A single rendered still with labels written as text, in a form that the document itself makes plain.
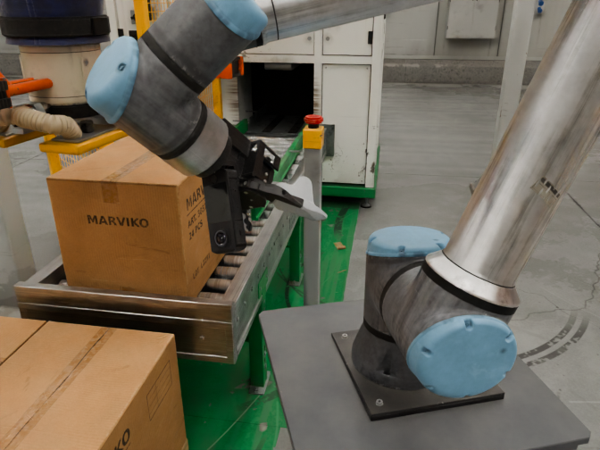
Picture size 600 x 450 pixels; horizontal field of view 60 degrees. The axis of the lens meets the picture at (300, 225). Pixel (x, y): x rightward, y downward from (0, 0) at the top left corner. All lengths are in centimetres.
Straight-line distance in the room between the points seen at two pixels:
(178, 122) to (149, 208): 92
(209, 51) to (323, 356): 69
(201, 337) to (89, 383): 35
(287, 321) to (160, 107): 70
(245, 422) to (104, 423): 82
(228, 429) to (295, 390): 103
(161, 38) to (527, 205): 50
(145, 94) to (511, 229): 50
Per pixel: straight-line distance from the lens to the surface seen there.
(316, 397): 101
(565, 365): 254
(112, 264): 169
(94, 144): 122
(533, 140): 75
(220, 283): 178
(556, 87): 76
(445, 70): 1008
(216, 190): 72
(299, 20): 76
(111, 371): 147
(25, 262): 289
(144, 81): 62
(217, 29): 61
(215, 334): 161
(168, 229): 155
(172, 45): 61
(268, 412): 208
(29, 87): 125
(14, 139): 133
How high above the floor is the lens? 142
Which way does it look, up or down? 24 degrees down
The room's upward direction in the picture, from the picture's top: straight up
